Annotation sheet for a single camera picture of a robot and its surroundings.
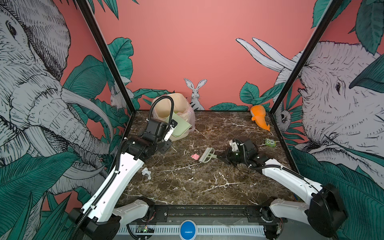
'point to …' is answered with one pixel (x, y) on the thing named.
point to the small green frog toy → (270, 142)
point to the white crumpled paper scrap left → (145, 171)
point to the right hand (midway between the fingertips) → (214, 155)
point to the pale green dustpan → (183, 127)
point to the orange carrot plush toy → (258, 114)
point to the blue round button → (188, 230)
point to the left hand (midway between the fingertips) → (163, 136)
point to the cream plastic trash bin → (182, 106)
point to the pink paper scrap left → (195, 156)
